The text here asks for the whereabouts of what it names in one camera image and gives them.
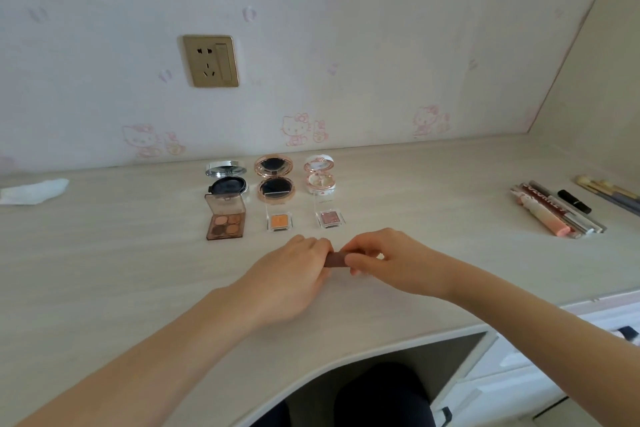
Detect gold wall socket plate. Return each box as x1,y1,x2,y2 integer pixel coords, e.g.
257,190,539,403
182,35,241,89

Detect pink cat lip tube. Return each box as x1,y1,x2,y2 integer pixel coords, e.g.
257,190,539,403
511,186,572,236

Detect rose gold floral compact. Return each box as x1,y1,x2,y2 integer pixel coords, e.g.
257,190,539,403
253,153,297,203

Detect silver round cushion compact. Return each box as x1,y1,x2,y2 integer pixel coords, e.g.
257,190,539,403
205,159,249,197

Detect small black case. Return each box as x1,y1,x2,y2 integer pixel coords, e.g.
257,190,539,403
557,189,593,215

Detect brown eyeshadow quad palette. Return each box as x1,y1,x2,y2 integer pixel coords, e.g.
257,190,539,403
205,193,247,242

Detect pink glitter single eyeshadow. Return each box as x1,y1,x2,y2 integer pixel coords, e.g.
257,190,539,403
315,189,347,230

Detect white wooden drawer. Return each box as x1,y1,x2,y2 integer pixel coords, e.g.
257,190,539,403
499,299,640,368

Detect crumpled white tissue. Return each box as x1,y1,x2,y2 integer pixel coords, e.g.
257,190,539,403
0,177,71,206

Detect person's right hand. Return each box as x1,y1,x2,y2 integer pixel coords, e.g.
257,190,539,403
339,228,465,301

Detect person's black trousers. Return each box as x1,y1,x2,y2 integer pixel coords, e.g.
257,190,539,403
249,361,436,427

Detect red lip gloss tube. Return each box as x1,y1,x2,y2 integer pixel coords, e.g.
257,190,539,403
525,181,596,236

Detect white round blush compact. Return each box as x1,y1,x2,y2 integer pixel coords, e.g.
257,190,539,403
303,154,337,195

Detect person's left forearm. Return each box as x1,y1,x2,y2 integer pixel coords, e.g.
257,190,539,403
17,289,256,427

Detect light wooden side panel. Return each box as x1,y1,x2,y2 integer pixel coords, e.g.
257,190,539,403
527,0,640,177

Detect person's left hand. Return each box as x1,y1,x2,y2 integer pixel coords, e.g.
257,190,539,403
219,235,335,332

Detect person's right forearm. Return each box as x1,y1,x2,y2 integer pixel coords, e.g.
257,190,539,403
447,264,640,427

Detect orange single eyeshadow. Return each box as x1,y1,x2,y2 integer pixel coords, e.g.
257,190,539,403
265,186,295,232

